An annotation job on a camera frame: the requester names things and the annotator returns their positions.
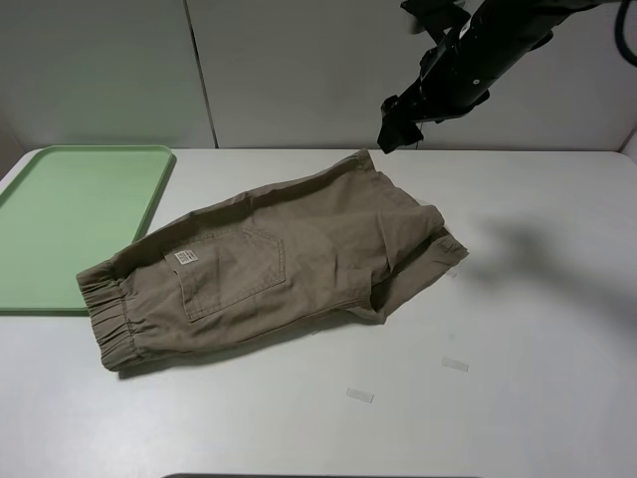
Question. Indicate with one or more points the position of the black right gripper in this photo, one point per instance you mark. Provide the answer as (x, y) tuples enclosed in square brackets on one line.
[(452, 81)]

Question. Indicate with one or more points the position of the khaki jeans shorts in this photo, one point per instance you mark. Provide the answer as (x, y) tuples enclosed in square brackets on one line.
[(269, 260)]

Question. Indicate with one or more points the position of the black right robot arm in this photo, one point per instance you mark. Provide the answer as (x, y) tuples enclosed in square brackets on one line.
[(513, 28)]

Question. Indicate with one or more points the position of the light green plastic tray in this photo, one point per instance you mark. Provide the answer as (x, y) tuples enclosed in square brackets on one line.
[(69, 208)]

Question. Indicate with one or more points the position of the clear tape strip front right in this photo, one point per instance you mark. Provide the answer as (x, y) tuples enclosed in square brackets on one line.
[(455, 364)]

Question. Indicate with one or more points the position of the clear tape strip front centre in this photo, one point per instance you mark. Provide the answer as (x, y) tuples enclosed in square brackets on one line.
[(360, 395)]

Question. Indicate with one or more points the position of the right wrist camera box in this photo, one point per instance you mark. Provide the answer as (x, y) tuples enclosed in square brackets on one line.
[(435, 17)]

